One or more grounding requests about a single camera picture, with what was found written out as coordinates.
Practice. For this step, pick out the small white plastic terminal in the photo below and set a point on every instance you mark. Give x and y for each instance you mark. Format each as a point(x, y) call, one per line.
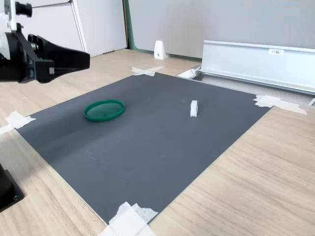
point(194, 108)

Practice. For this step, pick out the round green lid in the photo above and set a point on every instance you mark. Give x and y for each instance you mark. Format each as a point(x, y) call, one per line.
point(104, 111)

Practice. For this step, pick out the white cabinet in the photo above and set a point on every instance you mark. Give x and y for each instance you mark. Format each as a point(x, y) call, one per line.
point(98, 24)

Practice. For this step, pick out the white tape cross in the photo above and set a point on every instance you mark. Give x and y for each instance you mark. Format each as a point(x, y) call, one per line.
point(17, 120)
point(128, 221)
point(269, 101)
point(145, 70)

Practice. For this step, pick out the green partition edge trim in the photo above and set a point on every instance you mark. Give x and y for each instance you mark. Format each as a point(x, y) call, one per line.
point(130, 34)

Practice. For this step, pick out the dark grey mat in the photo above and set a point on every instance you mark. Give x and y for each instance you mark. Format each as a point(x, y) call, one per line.
point(147, 147)

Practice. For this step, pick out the grey partition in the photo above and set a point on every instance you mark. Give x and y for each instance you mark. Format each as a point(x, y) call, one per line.
point(209, 19)

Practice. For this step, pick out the small white partition bracket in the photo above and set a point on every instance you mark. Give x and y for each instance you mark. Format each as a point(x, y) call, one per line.
point(159, 50)

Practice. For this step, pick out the small white duct label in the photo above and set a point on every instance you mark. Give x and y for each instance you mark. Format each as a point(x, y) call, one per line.
point(276, 51)

